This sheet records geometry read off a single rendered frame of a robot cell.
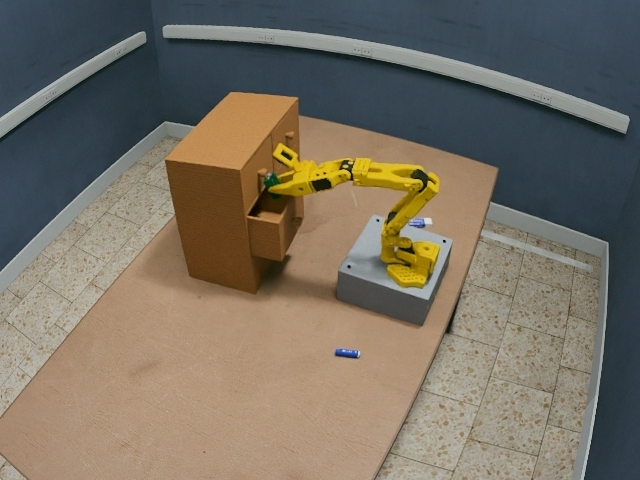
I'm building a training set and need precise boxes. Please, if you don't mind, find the green 9v battery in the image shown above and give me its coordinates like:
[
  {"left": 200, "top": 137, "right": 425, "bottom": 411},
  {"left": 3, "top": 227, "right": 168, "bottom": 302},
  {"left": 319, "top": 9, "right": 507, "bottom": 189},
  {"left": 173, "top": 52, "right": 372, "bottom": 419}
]
[{"left": 263, "top": 172, "right": 282, "bottom": 200}]

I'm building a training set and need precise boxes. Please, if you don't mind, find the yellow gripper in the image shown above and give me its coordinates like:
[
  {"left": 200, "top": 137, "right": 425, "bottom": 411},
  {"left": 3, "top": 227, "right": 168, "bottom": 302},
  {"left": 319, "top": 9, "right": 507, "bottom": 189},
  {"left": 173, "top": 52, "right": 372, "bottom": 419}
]
[{"left": 268, "top": 143, "right": 317, "bottom": 197}]

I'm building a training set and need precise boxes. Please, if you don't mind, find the blue and white eraser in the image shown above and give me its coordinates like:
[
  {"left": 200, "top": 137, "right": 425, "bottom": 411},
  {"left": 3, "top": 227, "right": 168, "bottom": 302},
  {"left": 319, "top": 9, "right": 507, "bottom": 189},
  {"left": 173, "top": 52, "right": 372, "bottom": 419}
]
[{"left": 407, "top": 218, "right": 432, "bottom": 228}]

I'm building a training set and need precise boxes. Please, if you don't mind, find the brown chest of drawers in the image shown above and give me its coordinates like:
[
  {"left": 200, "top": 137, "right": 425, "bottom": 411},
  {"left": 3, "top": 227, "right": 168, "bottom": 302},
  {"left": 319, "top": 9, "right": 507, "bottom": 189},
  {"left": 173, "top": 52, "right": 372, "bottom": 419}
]
[{"left": 165, "top": 92, "right": 300, "bottom": 294}]

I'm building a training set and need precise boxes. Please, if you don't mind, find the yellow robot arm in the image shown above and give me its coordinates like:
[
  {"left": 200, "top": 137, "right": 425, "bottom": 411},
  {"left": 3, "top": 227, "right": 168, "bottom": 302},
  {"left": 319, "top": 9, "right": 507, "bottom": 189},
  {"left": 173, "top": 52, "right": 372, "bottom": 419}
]
[{"left": 309, "top": 158, "right": 439, "bottom": 289}]

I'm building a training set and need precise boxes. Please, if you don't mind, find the blue cylindrical battery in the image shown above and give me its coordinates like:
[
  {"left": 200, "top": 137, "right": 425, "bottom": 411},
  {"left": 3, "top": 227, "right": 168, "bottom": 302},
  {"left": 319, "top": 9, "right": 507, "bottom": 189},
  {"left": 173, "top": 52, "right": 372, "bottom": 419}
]
[{"left": 335, "top": 348, "right": 360, "bottom": 358}]

